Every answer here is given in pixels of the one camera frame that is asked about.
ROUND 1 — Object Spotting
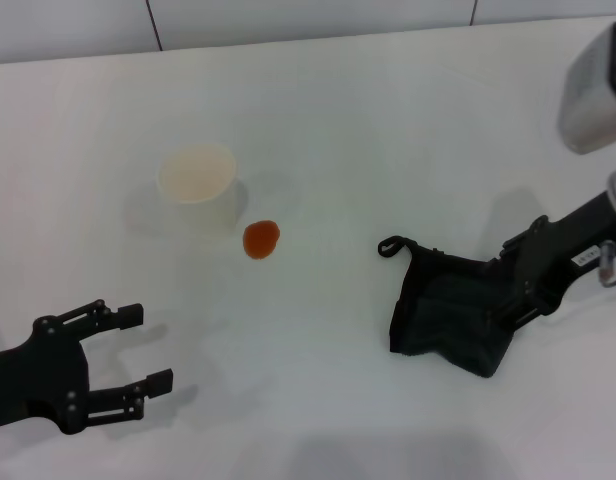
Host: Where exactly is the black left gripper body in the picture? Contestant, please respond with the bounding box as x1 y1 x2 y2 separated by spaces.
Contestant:
0 314 92 436

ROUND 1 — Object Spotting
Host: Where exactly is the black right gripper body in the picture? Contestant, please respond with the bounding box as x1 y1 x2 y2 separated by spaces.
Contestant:
514 192 616 317

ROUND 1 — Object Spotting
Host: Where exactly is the dark blue rag with loop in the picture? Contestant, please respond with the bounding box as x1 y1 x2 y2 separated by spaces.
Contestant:
377 235 522 380

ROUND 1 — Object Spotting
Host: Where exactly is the white paper cup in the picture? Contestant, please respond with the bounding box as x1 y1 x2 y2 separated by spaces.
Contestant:
156 143 239 237

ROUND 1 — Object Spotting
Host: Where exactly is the small orange ball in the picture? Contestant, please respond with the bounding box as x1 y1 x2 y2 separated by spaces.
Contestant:
242 219 283 262

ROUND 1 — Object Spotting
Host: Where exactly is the right arm cable with plug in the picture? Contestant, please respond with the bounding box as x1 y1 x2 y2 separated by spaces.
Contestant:
596 239 616 290

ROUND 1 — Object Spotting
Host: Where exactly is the silver black right wrist camera box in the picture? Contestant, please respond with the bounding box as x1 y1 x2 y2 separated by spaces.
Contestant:
557 20 616 156

